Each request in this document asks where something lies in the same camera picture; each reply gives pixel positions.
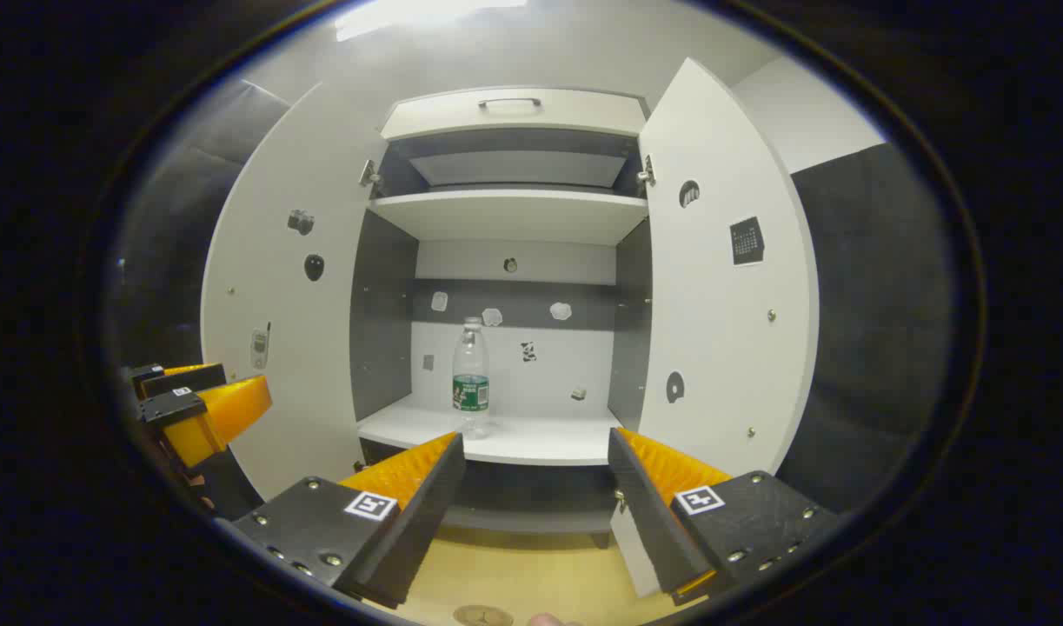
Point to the metal door hinge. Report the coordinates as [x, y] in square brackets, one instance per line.
[621, 502]
[646, 171]
[370, 176]

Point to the white door with phone sticker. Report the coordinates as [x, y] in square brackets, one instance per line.
[288, 348]

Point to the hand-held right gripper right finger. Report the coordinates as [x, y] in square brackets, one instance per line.
[644, 522]

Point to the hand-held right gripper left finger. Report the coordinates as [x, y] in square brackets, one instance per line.
[422, 522]

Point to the clear bottle with green label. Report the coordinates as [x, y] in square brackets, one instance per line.
[470, 382]

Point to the white door with cat sticker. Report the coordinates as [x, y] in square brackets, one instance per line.
[714, 330]

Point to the round brown coaster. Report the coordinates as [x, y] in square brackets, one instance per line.
[483, 616]

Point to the white and grey cabinet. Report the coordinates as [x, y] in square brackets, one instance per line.
[514, 304]

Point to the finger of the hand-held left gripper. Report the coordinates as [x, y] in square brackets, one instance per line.
[227, 413]
[188, 381]

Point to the white cabinet flap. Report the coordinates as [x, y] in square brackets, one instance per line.
[514, 120]

